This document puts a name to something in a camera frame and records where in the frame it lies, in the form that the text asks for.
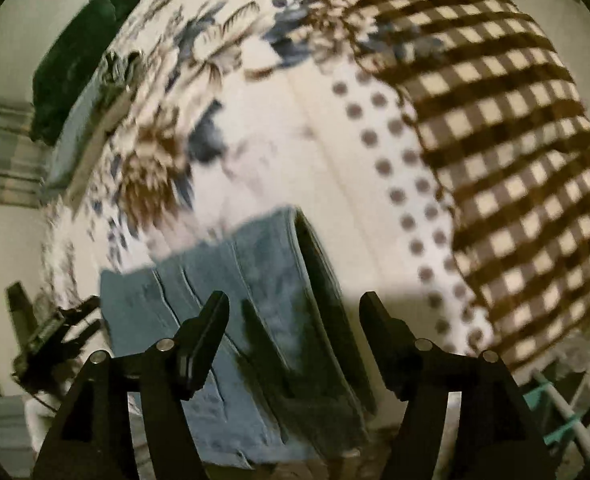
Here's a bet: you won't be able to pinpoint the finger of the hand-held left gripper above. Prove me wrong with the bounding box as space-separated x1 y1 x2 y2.
60 320 103 357
57 295 102 322

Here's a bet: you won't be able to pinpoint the teal laundry rack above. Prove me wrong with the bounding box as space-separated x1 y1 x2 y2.
522 370 590 461

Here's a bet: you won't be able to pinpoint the folded beige pants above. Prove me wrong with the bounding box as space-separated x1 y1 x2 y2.
65 85 146 201

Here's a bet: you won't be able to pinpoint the folded blue denim pants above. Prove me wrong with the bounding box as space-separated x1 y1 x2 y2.
42 50 146 192

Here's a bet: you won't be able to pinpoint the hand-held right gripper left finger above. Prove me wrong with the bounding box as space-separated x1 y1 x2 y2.
32 290 231 480

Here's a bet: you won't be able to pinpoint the dark green blanket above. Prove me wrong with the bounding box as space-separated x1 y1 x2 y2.
29 0 146 146

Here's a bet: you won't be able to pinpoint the floral bed sheet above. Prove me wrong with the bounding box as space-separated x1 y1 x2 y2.
40 0 496 356

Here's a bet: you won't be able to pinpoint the brown checkered blanket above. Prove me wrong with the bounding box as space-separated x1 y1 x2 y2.
260 0 590 371

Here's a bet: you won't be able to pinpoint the striped curtain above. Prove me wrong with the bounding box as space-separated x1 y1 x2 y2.
0 100 50 208

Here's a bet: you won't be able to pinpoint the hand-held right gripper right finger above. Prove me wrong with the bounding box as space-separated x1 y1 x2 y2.
359 291 558 480

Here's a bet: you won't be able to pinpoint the blue denim pants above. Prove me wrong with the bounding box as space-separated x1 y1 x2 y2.
42 50 146 192
99 205 376 468

